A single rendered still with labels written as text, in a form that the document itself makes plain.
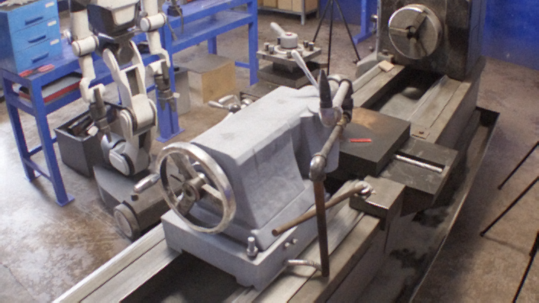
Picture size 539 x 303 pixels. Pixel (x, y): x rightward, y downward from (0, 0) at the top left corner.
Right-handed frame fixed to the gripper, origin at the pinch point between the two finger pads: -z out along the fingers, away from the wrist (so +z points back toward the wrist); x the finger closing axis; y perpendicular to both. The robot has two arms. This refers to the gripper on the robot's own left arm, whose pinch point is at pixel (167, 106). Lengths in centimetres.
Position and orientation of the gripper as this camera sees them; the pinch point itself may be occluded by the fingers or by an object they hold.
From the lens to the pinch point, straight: 272.5
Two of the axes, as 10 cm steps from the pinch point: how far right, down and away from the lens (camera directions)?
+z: -1.7, -9.2, -3.6
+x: 7.3, 1.3, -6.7
